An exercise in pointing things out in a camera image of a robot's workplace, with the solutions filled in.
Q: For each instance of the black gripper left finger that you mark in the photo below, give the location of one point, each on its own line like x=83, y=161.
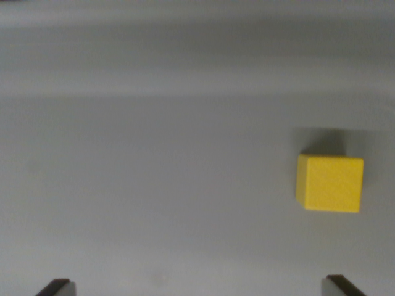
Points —
x=59, y=288

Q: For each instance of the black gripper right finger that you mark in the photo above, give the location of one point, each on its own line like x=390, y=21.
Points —
x=334, y=287

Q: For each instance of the yellow wooden cube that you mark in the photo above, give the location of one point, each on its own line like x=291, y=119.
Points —
x=331, y=184

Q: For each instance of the white plastic bin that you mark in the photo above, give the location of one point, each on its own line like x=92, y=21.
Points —
x=172, y=154

